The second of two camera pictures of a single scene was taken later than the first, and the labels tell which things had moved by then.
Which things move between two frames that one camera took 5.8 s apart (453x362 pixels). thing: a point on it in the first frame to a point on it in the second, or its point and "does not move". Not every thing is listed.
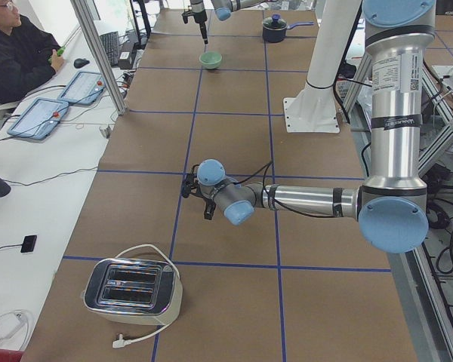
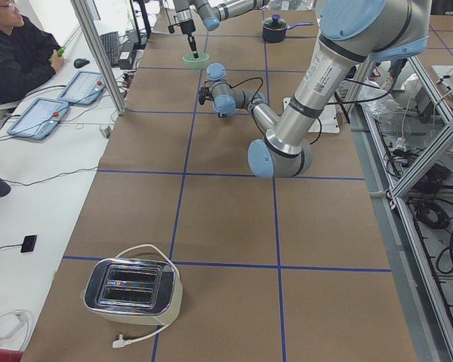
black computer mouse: (81, 62) does not move
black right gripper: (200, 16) to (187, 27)
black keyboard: (110, 41) does not move
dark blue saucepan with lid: (274, 29) does not move
